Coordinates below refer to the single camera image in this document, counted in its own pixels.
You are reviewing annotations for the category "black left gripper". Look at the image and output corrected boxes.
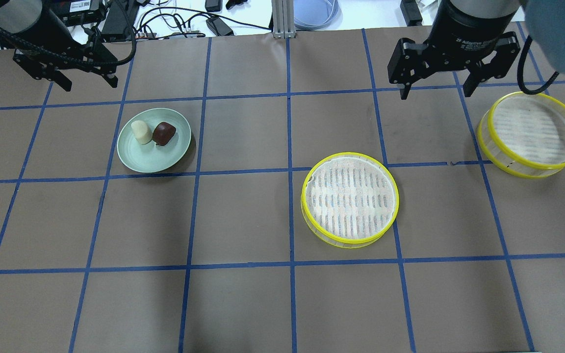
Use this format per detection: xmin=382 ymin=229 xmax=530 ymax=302
xmin=13 ymin=10 xmax=118 ymax=92

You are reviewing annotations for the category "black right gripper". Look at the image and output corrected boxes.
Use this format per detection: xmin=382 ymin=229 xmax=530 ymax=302
xmin=387 ymin=32 xmax=520 ymax=100

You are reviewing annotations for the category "white steamed bun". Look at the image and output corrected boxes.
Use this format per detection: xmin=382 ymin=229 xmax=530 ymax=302
xmin=130 ymin=120 xmax=153 ymax=145

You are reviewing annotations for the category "yellow steamer basket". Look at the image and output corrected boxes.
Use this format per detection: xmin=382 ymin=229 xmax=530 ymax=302
xmin=476 ymin=92 xmax=565 ymax=179
xmin=300 ymin=152 xmax=401 ymax=250

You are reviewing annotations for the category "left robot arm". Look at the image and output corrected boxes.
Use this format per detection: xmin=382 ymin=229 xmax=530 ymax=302
xmin=0 ymin=0 xmax=118 ymax=92

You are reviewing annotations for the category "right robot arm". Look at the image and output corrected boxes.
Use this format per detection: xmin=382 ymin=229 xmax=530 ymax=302
xmin=387 ymin=0 xmax=565 ymax=99

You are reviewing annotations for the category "brown steamed bun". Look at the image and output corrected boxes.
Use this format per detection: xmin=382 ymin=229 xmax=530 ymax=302
xmin=152 ymin=122 xmax=177 ymax=147

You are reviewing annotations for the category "light green plate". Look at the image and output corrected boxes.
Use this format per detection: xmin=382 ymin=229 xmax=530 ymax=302
xmin=116 ymin=108 xmax=191 ymax=174

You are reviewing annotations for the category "black power adapter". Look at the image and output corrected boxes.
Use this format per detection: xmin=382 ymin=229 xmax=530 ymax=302
xmin=205 ymin=17 xmax=234 ymax=36

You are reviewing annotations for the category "blue plate on desk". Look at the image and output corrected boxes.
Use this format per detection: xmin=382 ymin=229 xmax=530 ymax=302
xmin=293 ymin=0 xmax=339 ymax=30

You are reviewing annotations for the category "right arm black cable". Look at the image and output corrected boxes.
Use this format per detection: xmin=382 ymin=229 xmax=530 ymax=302
xmin=516 ymin=34 xmax=560 ymax=96

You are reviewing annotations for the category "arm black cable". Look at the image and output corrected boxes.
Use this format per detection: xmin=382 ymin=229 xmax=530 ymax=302
xmin=0 ymin=0 xmax=137 ymax=67
xmin=516 ymin=34 xmax=560 ymax=96

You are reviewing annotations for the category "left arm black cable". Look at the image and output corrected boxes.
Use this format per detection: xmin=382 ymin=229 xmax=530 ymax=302
xmin=0 ymin=0 xmax=137 ymax=67

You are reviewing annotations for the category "aluminium frame post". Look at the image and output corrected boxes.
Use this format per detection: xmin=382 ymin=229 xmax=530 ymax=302
xmin=271 ymin=0 xmax=296 ymax=39

